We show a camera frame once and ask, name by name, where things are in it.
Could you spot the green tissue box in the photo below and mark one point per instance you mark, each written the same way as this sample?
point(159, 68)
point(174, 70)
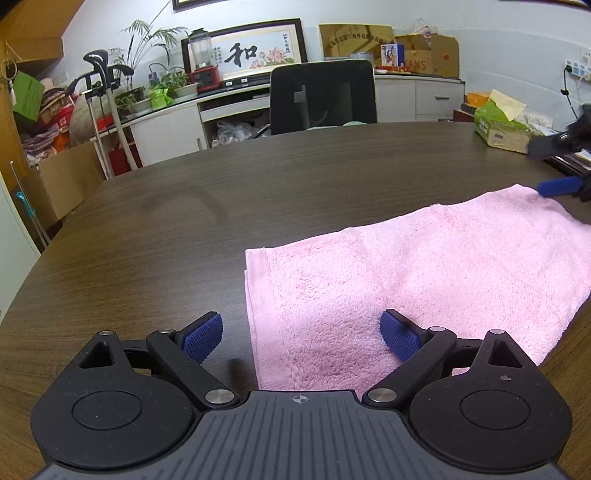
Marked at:
point(501, 127)

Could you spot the wooden wall shelf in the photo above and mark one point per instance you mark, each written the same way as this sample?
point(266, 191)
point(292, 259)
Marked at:
point(37, 48)

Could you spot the white cabinet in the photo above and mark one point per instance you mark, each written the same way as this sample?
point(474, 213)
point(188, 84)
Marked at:
point(166, 134)

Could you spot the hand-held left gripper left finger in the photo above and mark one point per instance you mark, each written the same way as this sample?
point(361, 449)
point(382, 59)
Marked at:
point(203, 336)

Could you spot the pink towel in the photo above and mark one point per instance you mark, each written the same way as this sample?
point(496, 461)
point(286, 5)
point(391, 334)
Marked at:
point(392, 277)

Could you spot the plain brown cardboard box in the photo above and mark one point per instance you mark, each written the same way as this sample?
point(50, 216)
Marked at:
point(64, 180)

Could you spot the black office chair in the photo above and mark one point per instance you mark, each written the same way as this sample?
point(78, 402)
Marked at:
point(323, 97)

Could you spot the large cardboard box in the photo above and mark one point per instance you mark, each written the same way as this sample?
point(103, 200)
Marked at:
point(436, 57)

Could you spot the golf clubs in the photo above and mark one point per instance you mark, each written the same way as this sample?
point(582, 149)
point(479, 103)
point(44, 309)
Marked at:
point(104, 97)

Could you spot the mop stick with teal clip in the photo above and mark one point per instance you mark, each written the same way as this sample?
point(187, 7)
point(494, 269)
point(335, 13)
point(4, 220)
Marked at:
point(27, 203)

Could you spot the framed calligraphy picture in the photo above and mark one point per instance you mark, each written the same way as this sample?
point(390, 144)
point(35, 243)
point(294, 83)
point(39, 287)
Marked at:
point(249, 53)

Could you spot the white wall power outlet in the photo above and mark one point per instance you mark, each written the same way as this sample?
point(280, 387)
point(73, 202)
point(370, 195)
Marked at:
point(579, 65)

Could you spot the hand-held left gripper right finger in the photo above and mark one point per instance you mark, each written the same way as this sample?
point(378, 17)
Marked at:
point(399, 336)

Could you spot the dark framed wall picture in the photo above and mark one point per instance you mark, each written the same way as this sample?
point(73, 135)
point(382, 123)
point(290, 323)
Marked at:
point(194, 3)

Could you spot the green paper bag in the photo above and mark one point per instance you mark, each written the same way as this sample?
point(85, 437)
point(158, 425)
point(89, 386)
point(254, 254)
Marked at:
point(28, 97)

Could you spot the orange box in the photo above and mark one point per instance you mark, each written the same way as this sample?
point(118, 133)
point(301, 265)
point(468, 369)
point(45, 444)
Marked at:
point(478, 99)

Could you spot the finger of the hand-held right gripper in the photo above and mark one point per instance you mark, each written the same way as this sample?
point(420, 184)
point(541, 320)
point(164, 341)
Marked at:
point(549, 145)
point(556, 187)

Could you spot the clear plastic bag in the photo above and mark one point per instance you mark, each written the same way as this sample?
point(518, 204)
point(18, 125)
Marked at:
point(234, 132)

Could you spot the white plastic bag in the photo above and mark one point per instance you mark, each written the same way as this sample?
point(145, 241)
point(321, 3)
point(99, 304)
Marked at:
point(425, 28)

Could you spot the hanging dreamcatcher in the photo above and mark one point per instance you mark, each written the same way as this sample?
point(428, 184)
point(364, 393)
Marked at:
point(9, 78)

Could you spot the flat black media player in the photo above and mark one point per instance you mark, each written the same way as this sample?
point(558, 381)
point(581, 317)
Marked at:
point(244, 82)

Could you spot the blender with red base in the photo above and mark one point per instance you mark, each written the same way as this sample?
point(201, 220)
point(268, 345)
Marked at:
point(203, 64)

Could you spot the potted palm plant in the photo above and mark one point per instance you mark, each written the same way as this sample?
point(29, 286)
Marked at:
point(138, 60)

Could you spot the small blue printed box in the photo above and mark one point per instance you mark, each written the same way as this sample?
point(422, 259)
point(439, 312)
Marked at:
point(392, 56)

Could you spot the green snack packet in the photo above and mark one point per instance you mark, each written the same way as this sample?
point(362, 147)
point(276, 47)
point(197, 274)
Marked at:
point(161, 98)

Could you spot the gold plaque board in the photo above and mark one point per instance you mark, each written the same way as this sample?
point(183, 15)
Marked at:
point(353, 41)

